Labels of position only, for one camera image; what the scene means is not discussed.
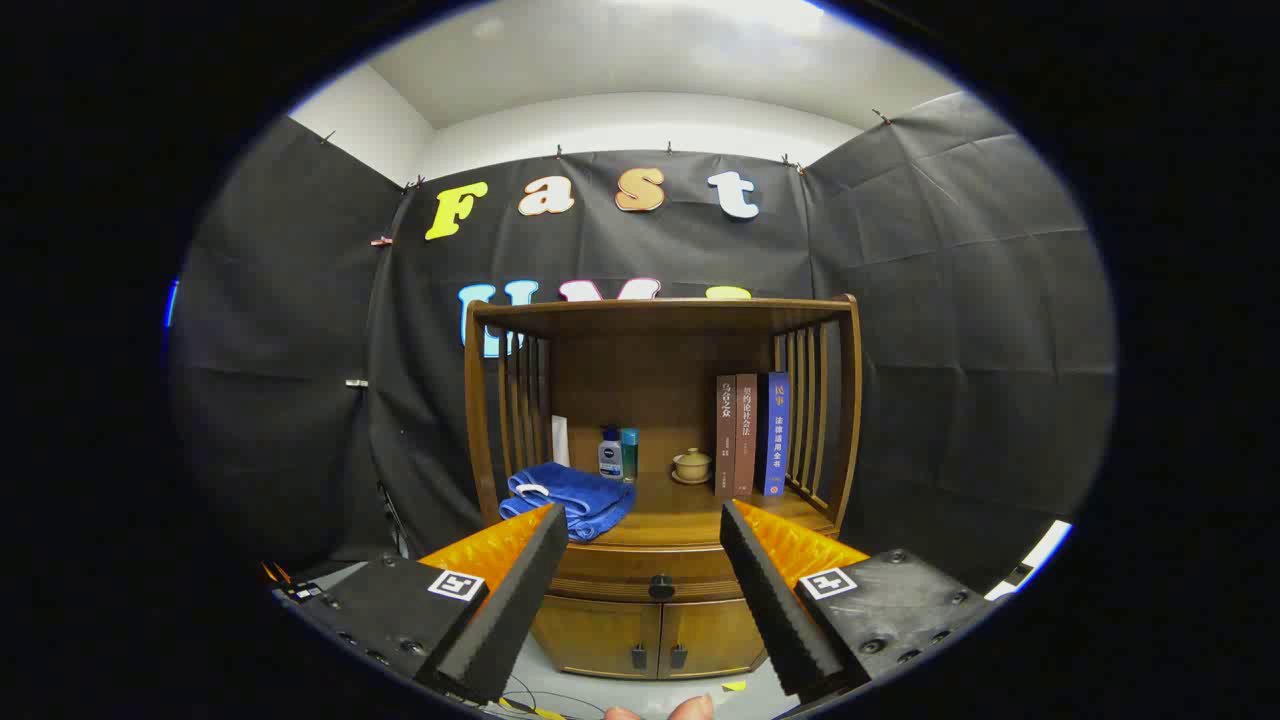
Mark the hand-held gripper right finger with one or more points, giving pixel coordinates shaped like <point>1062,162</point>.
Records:
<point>775,600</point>

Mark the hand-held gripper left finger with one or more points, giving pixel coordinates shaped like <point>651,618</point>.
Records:
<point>510,600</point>

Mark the wooden drawer with black knob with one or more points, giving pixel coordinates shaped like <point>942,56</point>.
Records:
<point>610,575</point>

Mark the wooden cabinet door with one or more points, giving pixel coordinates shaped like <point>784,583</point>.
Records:
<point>595,635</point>
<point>715,635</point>

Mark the wooden cabinet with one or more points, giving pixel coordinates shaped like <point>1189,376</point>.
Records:
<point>640,360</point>

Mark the yellow black floor tape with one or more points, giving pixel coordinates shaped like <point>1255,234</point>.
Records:
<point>545,713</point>

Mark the folded blue towel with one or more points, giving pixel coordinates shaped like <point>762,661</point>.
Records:
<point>580,495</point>

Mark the beige lidded teacup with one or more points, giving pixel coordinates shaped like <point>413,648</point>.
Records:
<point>691,466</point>

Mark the blue book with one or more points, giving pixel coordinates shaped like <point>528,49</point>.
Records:
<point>778,440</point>

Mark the reddish brown book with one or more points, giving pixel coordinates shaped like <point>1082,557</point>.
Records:
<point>746,440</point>

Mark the dark brown book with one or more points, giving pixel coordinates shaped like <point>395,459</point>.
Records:
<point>726,440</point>

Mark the white tube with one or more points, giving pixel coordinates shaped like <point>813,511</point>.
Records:
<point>561,440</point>

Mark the white bottle with blue cap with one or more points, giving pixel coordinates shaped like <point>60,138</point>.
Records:
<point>610,460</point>

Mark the teal bottle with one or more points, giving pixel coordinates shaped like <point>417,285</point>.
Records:
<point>630,455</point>

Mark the black backdrop cloth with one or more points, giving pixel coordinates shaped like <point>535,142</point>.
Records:
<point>950,300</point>

